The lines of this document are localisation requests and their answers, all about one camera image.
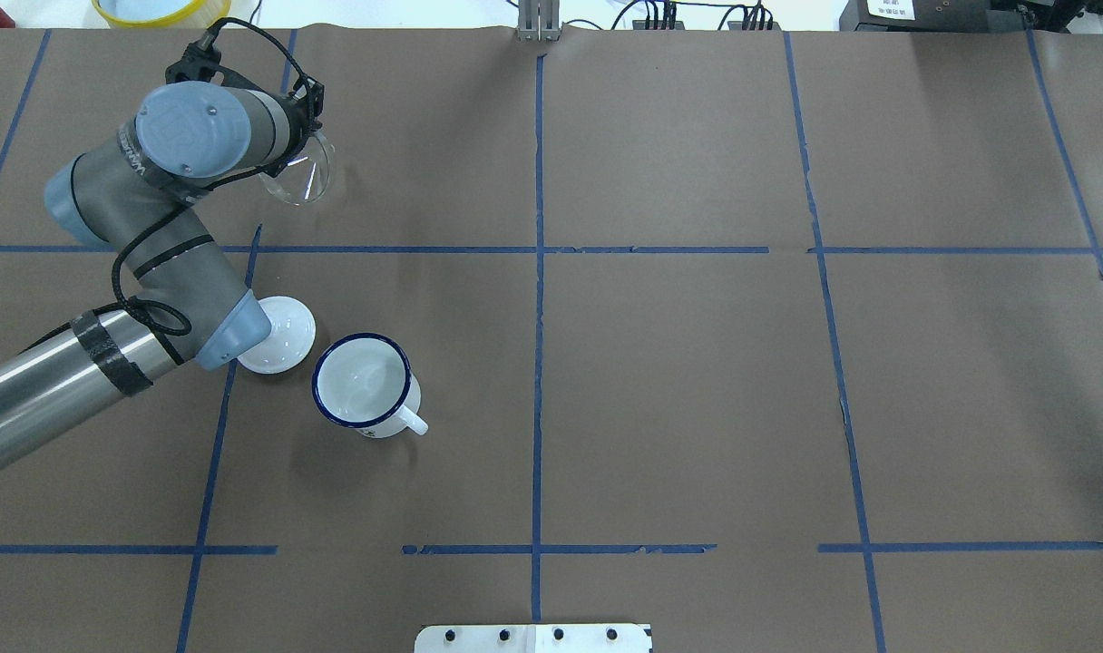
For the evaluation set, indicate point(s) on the white enamel cup lid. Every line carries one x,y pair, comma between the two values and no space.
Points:
293,331

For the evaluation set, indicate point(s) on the clear plastic funnel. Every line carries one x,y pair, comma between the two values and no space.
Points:
306,177

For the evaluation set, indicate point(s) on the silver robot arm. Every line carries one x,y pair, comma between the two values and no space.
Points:
175,297

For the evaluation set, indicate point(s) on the white enamel mug blue rim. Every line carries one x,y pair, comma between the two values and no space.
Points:
365,383

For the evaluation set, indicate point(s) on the black box device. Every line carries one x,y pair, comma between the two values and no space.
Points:
960,17

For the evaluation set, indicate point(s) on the yellow tape roll with lid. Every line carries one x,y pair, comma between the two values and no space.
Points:
161,14

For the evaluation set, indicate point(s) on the aluminium frame post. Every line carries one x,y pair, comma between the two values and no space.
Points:
538,20

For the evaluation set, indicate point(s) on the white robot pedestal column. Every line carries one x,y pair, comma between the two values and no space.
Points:
564,637

